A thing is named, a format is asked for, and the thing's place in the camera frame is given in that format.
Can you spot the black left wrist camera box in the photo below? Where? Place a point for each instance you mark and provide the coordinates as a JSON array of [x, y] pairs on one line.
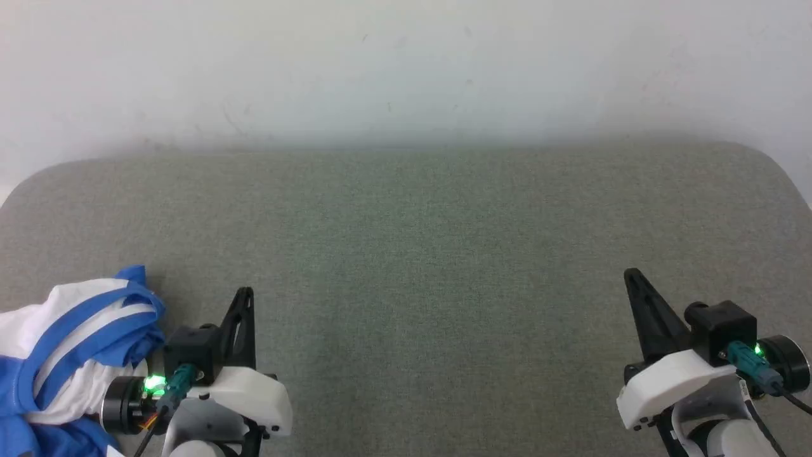
[[190, 349]]

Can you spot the blue and white shirt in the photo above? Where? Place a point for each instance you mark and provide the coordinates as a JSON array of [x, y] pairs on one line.
[[63, 317]]

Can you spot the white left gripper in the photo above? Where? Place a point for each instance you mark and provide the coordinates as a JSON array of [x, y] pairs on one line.
[[250, 397]]

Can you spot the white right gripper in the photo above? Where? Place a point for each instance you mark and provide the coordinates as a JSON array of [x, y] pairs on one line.
[[672, 384]]

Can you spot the grey fabric sofa cushion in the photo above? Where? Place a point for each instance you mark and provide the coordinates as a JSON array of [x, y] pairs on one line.
[[406, 285]]

